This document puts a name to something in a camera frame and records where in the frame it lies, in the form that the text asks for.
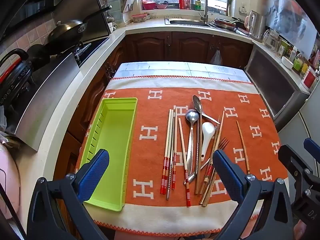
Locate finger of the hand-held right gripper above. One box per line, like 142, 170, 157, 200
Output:
278, 144, 320, 188
304, 137, 320, 165

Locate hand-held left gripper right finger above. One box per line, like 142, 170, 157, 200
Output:
212, 149, 294, 240

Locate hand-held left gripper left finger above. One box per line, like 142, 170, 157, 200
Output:
27, 149, 110, 240

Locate red-banded brown chopstick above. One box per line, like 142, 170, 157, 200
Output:
203, 164, 215, 183

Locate steel fork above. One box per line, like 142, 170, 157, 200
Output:
200, 137, 230, 170

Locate twisted metal chopstick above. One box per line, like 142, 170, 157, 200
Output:
195, 124, 199, 178

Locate white ceramic spoon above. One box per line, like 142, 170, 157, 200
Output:
200, 122, 217, 162

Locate green plastic utensil tray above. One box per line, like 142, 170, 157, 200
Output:
79, 97, 138, 212

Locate large round steel spoon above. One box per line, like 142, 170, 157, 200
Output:
185, 109, 200, 180

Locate oval steel spoon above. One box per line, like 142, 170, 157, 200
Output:
192, 95, 221, 125

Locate person's right hand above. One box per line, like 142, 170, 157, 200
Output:
292, 221, 307, 240

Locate white refrigerator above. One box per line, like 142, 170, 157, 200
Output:
277, 92, 320, 155

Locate white jar red label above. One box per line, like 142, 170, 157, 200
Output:
301, 67, 317, 90

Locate grey cabinet appliance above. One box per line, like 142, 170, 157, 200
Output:
244, 45, 310, 132

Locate green label bottle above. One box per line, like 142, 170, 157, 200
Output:
292, 52, 304, 72

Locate white bowl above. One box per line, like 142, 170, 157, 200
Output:
281, 56, 294, 69

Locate pink appliance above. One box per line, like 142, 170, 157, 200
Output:
0, 142, 20, 220

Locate stainless steel panel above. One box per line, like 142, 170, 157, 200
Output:
15, 52, 80, 152

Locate orange patterned blanket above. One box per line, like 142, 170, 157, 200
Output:
75, 76, 289, 232

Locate glass pitcher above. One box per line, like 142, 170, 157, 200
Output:
264, 29, 280, 50

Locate hanging plastic bag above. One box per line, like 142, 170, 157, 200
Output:
209, 50, 223, 65

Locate light blue tablecloth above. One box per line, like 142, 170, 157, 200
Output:
114, 61, 250, 83

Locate white kitchen countertop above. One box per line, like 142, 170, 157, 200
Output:
15, 15, 310, 218

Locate black pressure cooker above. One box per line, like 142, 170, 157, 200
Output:
0, 49, 34, 108

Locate black gas stove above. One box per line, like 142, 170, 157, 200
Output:
74, 41, 110, 68

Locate black pan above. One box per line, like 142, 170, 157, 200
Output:
26, 44, 59, 70

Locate black wok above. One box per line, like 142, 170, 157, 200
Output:
47, 5, 113, 53

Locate stack of dishes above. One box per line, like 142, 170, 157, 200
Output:
212, 17, 238, 29

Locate white cups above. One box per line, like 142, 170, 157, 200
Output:
107, 12, 118, 32

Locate steel sink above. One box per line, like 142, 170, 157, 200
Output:
164, 17, 213, 27

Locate pink lidded container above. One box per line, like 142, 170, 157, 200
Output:
131, 14, 150, 23

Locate steel faucet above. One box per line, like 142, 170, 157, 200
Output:
197, 0, 209, 22

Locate wooden cutting board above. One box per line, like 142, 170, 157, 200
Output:
121, 0, 138, 13

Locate wall poster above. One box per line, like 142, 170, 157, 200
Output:
265, 0, 318, 48

